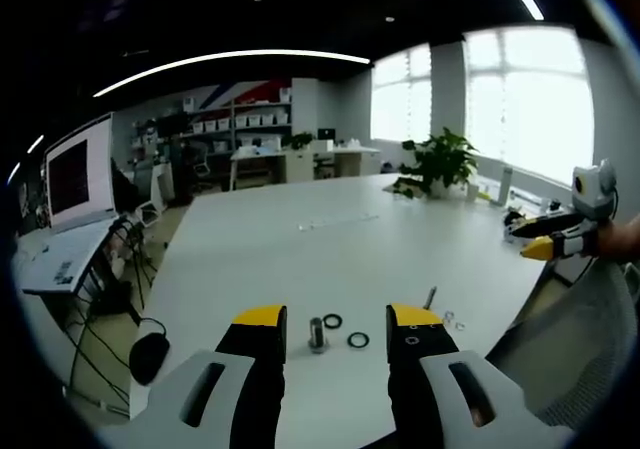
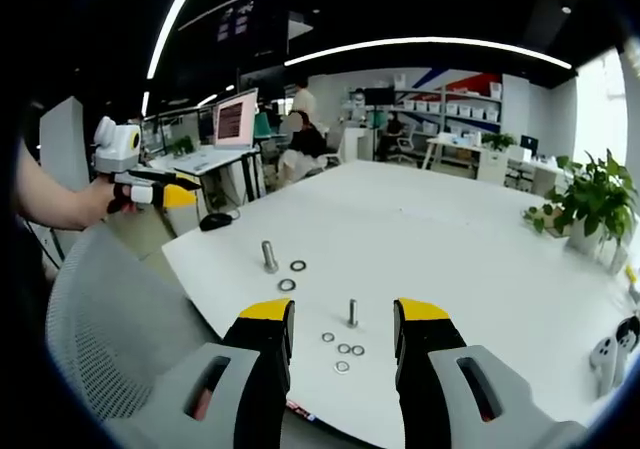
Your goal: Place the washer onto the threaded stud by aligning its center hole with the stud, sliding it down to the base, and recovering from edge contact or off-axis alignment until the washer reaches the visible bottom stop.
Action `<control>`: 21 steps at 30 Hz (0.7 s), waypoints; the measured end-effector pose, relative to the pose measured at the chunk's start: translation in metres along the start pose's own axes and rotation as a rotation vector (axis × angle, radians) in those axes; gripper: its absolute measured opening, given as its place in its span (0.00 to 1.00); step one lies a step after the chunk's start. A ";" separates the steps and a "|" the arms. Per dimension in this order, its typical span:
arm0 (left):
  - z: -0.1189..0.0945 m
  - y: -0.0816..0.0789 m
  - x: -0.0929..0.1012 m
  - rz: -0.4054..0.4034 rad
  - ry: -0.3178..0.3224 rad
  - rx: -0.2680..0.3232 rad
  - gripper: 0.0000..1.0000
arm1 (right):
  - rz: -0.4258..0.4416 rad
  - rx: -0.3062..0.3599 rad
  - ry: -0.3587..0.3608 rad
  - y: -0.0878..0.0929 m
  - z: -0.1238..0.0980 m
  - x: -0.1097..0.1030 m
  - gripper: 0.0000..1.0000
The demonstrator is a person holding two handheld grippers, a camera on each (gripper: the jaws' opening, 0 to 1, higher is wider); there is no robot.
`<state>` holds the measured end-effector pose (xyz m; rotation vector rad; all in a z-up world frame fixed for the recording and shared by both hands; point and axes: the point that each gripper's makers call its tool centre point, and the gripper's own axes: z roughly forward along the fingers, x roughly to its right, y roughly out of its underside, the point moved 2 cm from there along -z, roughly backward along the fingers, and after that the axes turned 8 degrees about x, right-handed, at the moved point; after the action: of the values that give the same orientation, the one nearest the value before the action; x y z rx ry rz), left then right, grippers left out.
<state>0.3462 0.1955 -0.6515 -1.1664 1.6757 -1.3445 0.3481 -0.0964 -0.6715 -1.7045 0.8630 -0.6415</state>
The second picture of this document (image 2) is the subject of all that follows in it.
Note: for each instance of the large steel threaded stud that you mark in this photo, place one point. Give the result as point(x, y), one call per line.
point(270, 259)

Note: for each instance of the white partition panel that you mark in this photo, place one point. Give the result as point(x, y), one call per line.
point(62, 144)

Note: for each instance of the white work table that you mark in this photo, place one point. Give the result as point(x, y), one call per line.
point(450, 145)

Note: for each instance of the white office desk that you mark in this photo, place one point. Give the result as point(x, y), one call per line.
point(210, 161)

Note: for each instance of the small steel washer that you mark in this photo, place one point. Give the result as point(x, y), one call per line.
point(324, 337)
point(353, 351)
point(336, 368)
point(339, 349)

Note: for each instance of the dark hanging display panel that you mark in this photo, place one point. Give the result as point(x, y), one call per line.
point(235, 16)

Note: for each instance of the large dark steel washer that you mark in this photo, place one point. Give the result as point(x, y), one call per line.
point(280, 285)
point(293, 266)

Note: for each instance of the red blue sticker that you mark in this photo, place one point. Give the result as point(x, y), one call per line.
point(299, 411)

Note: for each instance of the person's left hand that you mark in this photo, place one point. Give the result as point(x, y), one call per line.
point(100, 196)

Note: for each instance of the grey mesh office chair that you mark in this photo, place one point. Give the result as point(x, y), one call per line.
point(110, 309)

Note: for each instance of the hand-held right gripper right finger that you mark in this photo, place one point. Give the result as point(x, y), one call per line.
point(440, 384)

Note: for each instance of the shelf with white storage boxes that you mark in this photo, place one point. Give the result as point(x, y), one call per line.
point(450, 106)

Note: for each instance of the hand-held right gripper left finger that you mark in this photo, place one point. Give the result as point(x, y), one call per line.
point(235, 379)

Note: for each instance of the white handheld controller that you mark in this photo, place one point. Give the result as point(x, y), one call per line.
point(605, 359)

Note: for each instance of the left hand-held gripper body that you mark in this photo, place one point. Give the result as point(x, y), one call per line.
point(112, 149)

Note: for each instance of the green potted plant white pot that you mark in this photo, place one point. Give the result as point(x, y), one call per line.
point(595, 204)

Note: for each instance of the small steel threaded stud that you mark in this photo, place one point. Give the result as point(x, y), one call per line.
point(352, 314)

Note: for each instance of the small green desk plant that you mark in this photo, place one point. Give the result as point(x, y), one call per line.
point(183, 145)
point(497, 140)

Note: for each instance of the black computer mouse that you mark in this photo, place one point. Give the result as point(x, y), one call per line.
point(215, 221)

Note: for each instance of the white ceiling light strip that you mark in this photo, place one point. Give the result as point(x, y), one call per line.
point(172, 16)
point(425, 43)

